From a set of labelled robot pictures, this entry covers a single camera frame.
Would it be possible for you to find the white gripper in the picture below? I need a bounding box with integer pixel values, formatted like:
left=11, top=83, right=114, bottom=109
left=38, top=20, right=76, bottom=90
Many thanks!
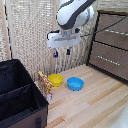
left=46, top=28, right=82, bottom=59

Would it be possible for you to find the colourful snack bag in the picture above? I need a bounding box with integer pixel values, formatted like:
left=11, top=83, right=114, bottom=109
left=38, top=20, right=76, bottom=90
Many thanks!
left=36, top=70, right=54, bottom=101

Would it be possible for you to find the silver drawer handle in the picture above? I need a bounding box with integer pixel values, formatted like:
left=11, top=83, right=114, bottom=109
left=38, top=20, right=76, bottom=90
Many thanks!
left=102, top=28, right=128, bottom=37
left=97, top=55, right=121, bottom=66

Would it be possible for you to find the yellow bowl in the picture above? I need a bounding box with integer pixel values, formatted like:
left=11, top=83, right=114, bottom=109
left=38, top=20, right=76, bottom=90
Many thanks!
left=47, top=73, right=64, bottom=88

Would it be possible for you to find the brown drawer cabinet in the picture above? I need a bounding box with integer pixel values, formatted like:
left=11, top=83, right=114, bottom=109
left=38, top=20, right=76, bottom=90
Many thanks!
left=86, top=9, right=128, bottom=85

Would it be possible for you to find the silver upper drawer handle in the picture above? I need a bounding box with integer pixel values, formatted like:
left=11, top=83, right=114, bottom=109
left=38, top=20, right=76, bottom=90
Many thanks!
left=102, top=28, right=128, bottom=37

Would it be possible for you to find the silver bottom drawer handle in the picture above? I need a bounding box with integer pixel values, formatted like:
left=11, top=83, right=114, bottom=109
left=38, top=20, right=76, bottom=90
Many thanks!
left=97, top=55, right=121, bottom=66

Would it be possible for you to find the blue bowl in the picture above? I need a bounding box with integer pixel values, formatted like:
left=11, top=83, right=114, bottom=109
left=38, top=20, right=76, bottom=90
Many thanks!
left=66, top=76, right=85, bottom=92

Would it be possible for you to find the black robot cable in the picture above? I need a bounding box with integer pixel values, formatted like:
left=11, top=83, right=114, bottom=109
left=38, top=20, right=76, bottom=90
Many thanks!
left=79, top=14, right=128, bottom=38

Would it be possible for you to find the woven screen panel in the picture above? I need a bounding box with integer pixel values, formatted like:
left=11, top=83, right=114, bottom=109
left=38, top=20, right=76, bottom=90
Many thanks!
left=53, top=0, right=101, bottom=75
left=5, top=0, right=57, bottom=83
left=0, top=0, right=8, bottom=64

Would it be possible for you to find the black fabric storage box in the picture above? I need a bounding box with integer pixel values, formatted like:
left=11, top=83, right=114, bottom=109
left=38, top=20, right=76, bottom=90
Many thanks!
left=0, top=58, right=50, bottom=128

